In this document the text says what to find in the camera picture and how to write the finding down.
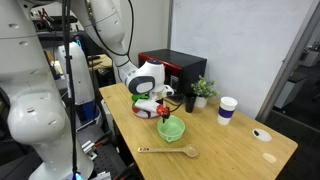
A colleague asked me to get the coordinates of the round tan table sticker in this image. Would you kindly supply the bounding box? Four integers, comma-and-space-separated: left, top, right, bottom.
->
262, 152, 277, 164

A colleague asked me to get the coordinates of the black perforated breadboard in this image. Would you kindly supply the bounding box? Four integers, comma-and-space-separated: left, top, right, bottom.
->
93, 143, 136, 180

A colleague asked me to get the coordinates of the wooden spoon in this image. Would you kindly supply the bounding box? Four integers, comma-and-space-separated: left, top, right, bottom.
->
137, 143, 200, 158

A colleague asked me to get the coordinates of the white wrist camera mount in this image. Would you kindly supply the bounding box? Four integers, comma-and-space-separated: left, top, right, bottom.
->
133, 98, 167, 116

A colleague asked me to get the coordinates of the red and black microwave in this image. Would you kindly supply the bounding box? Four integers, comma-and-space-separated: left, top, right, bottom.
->
137, 48, 208, 98

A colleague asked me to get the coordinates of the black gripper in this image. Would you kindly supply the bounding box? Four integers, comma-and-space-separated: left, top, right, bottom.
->
160, 109, 171, 125

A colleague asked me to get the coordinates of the silver aluminium bracket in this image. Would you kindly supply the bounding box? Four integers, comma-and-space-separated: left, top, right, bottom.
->
81, 139, 98, 162
96, 171, 113, 180

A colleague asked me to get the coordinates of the mint green bowl with handle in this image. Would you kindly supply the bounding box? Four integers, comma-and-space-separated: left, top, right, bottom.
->
156, 114, 186, 143

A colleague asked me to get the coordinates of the orange and black clamp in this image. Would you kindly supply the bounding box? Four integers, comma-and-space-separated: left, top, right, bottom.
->
94, 131, 114, 148

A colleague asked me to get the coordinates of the wooden background desk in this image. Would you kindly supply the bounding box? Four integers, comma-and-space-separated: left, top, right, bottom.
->
87, 54, 113, 72

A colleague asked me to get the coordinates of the white and blue robot column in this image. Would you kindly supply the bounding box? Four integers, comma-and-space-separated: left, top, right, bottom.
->
58, 41, 98, 123

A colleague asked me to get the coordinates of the small potted green plant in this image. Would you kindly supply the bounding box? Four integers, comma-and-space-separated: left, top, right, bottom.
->
190, 74, 220, 109

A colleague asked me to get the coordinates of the gray background cabinet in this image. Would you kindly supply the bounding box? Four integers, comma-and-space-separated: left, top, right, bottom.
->
274, 70, 309, 110

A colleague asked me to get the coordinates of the white round coaster, black mark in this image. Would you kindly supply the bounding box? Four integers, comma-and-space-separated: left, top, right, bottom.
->
252, 128, 273, 143

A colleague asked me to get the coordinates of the black cup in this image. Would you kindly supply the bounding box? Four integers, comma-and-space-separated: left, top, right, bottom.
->
185, 94, 197, 114

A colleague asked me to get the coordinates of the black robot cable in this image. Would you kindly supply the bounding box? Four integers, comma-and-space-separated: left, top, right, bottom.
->
61, 0, 80, 176

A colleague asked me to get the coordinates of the white paper cup, blue sleeve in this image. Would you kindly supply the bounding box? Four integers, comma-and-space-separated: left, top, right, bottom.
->
217, 96, 239, 126

